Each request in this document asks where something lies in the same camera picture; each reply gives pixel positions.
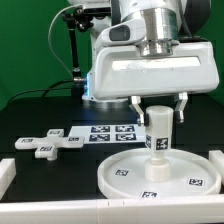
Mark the white round table top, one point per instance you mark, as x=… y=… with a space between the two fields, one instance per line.
x=139 y=173

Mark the white fiducial marker sheet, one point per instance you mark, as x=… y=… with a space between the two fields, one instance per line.
x=99 y=134

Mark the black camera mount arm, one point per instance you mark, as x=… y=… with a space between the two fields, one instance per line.
x=75 y=43

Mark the white front border rail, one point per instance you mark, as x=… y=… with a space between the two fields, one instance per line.
x=179 y=210

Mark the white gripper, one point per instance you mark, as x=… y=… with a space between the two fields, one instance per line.
x=121 y=72

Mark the grey camera on mount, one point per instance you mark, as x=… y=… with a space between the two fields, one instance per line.
x=96 y=7

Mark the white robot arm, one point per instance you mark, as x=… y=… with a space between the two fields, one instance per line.
x=146 y=48

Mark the white border block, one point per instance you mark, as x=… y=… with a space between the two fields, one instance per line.
x=7 y=174
x=216 y=157

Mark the white left border block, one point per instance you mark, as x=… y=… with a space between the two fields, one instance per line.
x=7 y=174

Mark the white right border block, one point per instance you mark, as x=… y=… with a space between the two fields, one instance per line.
x=216 y=157

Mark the white cross-shaped table base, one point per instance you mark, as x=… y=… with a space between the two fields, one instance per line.
x=47 y=147

